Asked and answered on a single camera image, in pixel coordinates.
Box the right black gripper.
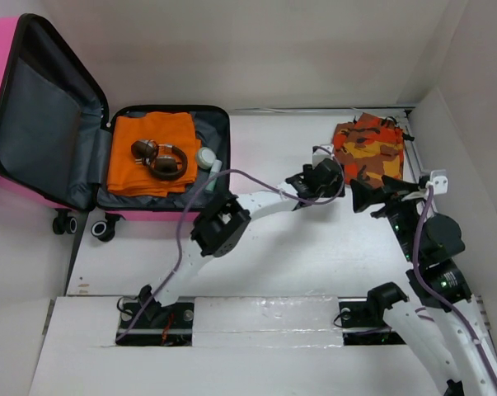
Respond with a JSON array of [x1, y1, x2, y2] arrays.
[[349, 174, 424, 262]]

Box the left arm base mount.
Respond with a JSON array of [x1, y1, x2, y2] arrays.
[[115, 299, 195, 347]]

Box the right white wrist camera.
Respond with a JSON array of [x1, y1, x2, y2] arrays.
[[419, 169, 449, 195]]

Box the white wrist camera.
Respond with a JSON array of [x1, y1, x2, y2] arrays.
[[419, 169, 449, 195], [312, 144, 334, 167]]

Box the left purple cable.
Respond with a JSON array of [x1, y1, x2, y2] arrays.
[[115, 146, 346, 343]]

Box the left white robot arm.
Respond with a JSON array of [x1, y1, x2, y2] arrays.
[[132, 158, 345, 328]]

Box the brown over-ear headphones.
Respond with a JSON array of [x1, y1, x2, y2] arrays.
[[131, 139, 188, 182]]

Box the orange cloth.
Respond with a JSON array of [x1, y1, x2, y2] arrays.
[[107, 111, 201, 197]]

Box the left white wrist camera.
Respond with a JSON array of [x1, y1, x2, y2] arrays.
[[312, 144, 334, 167]]

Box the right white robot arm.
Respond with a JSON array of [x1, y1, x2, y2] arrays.
[[340, 171, 497, 395]]

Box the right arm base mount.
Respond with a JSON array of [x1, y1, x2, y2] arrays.
[[333, 299, 406, 347]]

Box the orange camouflage shorts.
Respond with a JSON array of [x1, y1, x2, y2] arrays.
[[332, 113, 413, 188]]

